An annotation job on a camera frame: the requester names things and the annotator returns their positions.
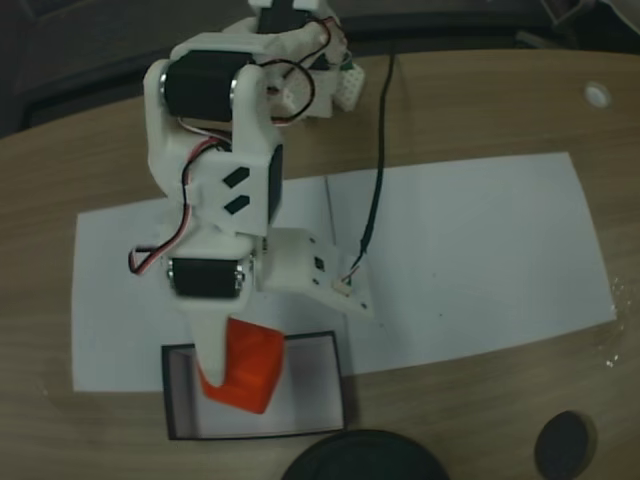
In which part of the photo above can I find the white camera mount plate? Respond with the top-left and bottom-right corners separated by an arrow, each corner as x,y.
260,227 -> 376,320

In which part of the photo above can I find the dark brown open box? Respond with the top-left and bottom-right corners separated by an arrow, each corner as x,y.
160,329 -> 347,442

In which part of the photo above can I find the large black round object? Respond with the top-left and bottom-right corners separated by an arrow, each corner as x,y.
279,428 -> 451,480

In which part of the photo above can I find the red white black servo wire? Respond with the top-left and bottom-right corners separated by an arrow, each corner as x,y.
128,139 -> 236,277

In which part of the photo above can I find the large white paper sheet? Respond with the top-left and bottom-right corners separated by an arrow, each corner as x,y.
324,152 -> 616,377

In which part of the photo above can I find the white round table grommet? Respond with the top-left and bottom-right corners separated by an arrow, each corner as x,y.
583,82 -> 611,108

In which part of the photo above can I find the black camera cable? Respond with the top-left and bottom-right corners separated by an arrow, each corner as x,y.
333,49 -> 399,297

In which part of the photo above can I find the orange cube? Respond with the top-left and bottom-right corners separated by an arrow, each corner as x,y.
198,319 -> 286,416

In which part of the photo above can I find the small black round disc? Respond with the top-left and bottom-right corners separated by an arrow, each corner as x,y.
533,410 -> 599,479

